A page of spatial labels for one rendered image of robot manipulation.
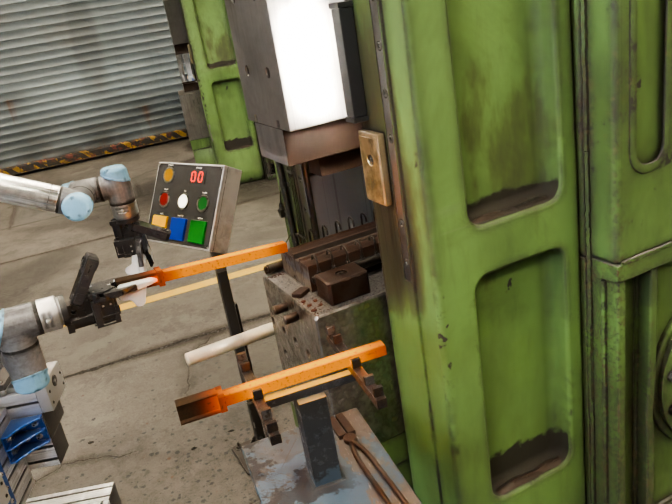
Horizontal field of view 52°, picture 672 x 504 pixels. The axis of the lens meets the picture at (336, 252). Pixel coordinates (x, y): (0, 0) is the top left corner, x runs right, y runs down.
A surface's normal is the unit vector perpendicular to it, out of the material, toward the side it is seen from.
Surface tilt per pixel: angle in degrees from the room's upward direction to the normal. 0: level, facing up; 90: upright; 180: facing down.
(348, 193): 90
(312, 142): 90
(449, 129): 89
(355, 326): 90
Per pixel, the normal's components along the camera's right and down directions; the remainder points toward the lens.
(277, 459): -0.15, -0.92
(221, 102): 0.24, 0.33
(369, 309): 0.45, 0.26
